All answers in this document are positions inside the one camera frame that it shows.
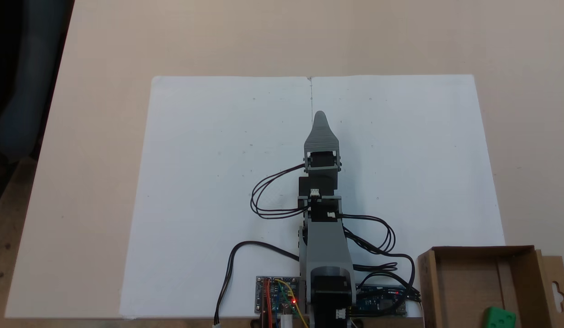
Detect blue circuit board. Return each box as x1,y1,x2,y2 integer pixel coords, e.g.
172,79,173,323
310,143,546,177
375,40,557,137
355,285,408,318

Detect yellow wire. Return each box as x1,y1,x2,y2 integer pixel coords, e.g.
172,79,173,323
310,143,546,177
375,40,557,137
275,279,310,328

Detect black servo cable bundle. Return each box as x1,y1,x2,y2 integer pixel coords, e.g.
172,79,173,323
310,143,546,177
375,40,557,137
339,213,422,316

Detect white paper sheet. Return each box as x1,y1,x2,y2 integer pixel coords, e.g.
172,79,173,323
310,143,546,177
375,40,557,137
119,76,312,319
309,74,506,318

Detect black power cable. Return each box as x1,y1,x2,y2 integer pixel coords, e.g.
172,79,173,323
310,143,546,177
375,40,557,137
213,241,301,327

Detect grey ribbed wide gripper finger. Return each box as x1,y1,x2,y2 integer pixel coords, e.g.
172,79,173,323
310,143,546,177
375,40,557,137
303,111,341,152

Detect brown cardboard box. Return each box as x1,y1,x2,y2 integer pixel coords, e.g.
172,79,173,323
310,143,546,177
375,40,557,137
417,245,564,328

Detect orange wire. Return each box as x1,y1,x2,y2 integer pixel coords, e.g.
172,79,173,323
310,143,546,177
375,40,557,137
262,279,275,328

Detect circuit board with coloured wires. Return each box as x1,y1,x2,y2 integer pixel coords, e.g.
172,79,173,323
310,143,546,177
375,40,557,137
256,276,306,316

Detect black looped servo cable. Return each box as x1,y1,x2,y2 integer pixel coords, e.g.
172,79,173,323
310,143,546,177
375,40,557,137
250,163,317,220

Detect green die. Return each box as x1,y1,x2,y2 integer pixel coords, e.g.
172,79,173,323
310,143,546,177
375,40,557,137
481,306,517,328

